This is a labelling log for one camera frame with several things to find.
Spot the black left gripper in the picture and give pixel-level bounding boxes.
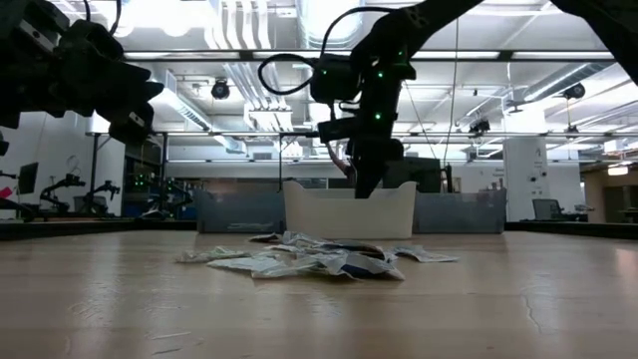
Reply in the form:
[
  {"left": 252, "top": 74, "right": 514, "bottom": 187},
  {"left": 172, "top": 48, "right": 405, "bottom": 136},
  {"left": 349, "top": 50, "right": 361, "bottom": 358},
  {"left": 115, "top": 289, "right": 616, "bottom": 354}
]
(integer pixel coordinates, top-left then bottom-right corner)
[{"left": 54, "top": 22, "right": 164, "bottom": 146}]

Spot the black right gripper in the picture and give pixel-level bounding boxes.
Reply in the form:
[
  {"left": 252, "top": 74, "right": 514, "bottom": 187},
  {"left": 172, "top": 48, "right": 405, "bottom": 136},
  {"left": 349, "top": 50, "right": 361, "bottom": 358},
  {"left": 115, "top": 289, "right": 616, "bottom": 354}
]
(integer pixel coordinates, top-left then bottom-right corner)
[{"left": 317, "top": 79, "right": 405, "bottom": 199}]

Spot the white printed first aid packet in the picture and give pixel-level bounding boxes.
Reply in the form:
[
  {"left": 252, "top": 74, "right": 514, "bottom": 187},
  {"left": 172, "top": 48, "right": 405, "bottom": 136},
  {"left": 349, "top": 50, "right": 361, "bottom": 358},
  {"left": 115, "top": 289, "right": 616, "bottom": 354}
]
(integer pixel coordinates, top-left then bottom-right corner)
[
  {"left": 318, "top": 251, "right": 406, "bottom": 281},
  {"left": 263, "top": 242, "right": 305, "bottom": 254},
  {"left": 281, "top": 230, "right": 345, "bottom": 250},
  {"left": 323, "top": 240, "right": 388, "bottom": 260},
  {"left": 393, "top": 243, "right": 460, "bottom": 264}
]

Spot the long light strip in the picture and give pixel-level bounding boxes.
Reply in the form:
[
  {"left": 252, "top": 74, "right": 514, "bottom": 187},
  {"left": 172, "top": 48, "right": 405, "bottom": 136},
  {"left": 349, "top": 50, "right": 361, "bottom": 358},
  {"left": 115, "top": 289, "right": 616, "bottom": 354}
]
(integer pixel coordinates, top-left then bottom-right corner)
[
  {"left": 413, "top": 50, "right": 500, "bottom": 60},
  {"left": 512, "top": 50, "right": 614, "bottom": 60},
  {"left": 124, "top": 50, "right": 240, "bottom": 60}
]

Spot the white plastic bin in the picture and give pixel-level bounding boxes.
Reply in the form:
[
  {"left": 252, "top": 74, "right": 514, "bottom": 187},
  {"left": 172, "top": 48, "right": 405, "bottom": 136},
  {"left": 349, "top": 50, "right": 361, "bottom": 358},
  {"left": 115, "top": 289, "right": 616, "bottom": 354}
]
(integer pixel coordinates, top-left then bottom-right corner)
[{"left": 282, "top": 179, "right": 418, "bottom": 239}]

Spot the grey plastic bin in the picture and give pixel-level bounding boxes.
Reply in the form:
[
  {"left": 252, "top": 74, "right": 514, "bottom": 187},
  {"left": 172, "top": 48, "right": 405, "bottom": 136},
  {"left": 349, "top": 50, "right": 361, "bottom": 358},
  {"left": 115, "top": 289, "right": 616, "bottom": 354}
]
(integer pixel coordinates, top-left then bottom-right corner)
[
  {"left": 192, "top": 187, "right": 286, "bottom": 234},
  {"left": 412, "top": 187, "right": 508, "bottom": 235}
]

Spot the black rig crossbeam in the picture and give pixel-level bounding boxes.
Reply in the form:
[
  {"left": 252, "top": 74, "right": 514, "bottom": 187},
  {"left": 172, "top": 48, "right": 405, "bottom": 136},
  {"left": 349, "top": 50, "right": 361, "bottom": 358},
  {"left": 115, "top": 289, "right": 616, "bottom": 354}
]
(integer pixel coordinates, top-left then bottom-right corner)
[{"left": 119, "top": 48, "right": 617, "bottom": 62}]

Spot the green white packet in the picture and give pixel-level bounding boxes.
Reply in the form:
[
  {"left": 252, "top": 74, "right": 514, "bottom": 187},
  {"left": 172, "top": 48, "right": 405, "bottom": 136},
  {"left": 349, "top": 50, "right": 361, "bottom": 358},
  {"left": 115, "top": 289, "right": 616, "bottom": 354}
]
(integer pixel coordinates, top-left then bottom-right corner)
[
  {"left": 206, "top": 255, "right": 285, "bottom": 273},
  {"left": 173, "top": 246, "right": 253, "bottom": 264},
  {"left": 251, "top": 261, "right": 323, "bottom": 280}
]

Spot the small black monitor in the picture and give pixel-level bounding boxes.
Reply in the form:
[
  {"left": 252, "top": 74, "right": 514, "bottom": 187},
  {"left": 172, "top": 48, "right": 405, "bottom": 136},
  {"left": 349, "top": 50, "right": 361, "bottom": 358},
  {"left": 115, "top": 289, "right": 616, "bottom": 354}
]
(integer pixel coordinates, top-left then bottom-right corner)
[{"left": 17, "top": 162, "right": 40, "bottom": 195}]

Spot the dark mesh office chair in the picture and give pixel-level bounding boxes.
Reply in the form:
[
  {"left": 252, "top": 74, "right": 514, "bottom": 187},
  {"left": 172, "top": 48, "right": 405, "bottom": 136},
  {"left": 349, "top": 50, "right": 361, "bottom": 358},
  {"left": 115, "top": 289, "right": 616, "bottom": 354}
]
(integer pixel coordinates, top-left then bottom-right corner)
[{"left": 531, "top": 197, "right": 564, "bottom": 221}]

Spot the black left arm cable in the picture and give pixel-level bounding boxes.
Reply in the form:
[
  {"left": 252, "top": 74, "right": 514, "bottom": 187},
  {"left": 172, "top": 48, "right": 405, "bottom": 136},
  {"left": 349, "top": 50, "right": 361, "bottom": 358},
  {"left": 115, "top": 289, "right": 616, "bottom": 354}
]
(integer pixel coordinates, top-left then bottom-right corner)
[{"left": 82, "top": 0, "right": 124, "bottom": 36}]

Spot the thin hanging cable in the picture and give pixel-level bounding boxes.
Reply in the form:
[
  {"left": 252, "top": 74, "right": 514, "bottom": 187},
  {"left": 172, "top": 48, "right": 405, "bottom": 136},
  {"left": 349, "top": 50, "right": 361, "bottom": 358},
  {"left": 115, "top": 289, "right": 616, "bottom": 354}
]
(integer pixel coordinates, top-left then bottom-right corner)
[{"left": 441, "top": 19, "right": 461, "bottom": 166}]

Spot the silver ventilation duct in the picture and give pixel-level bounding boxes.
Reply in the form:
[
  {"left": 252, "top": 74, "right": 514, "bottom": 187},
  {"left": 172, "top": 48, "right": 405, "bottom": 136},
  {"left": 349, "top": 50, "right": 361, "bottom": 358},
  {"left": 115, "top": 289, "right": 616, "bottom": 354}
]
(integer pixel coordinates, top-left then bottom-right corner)
[{"left": 296, "top": 0, "right": 368, "bottom": 104}]

